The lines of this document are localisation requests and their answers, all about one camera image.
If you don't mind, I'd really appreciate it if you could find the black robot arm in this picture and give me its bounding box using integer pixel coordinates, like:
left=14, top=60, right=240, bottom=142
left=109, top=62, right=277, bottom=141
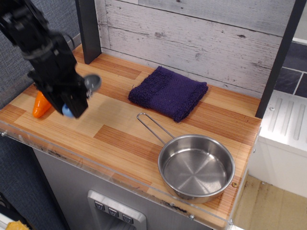
left=0, top=0, right=88, bottom=118

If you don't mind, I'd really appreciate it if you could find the white toy sink unit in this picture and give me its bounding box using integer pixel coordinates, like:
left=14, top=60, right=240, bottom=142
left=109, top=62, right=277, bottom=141
left=248, top=91, right=307, bottom=197

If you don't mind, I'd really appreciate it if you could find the grey dispenser button panel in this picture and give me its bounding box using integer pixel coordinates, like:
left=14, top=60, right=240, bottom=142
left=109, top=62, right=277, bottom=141
left=87, top=190, right=147, bottom=230

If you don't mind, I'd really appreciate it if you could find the yellow object at corner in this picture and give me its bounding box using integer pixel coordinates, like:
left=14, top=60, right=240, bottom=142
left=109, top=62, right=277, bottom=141
left=6, top=221, right=30, bottom=230

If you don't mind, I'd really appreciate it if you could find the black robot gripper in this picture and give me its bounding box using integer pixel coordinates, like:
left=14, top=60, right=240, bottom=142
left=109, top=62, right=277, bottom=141
left=23, top=35, right=88, bottom=118

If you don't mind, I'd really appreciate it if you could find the dark support post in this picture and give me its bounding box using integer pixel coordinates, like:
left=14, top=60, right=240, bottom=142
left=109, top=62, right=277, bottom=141
left=255, top=0, right=307, bottom=118
left=75, top=0, right=101, bottom=64

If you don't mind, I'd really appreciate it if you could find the orange plastic carrot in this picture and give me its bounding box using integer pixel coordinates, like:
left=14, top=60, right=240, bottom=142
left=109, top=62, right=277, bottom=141
left=32, top=91, right=52, bottom=118

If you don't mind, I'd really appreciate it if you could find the clear acrylic edge guard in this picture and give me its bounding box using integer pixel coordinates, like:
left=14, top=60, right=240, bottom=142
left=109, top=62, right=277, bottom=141
left=0, top=122, right=234, bottom=230

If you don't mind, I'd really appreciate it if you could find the stainless steel pan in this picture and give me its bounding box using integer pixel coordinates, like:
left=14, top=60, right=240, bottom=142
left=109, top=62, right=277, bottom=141
left=136, top=113, right=236, bottom=205

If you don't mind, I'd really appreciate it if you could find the purple folded towel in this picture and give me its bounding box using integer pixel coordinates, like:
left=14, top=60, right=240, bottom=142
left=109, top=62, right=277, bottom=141
left=128, top=66, right=208, bottom=123

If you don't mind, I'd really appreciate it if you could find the blue handled grey spoon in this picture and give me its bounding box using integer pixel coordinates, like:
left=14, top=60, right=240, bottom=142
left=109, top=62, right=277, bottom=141
left=61, top=74, right=102, bottom=118

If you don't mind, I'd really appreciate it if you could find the dark right support post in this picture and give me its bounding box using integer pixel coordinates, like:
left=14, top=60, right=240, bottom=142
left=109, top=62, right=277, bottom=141
left=255, top=0, right=307, bottom=118

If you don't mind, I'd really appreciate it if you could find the dark left support post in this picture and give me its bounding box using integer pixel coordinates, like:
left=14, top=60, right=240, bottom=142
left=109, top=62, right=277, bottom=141
left=75, top=0, right=101, bottom=64

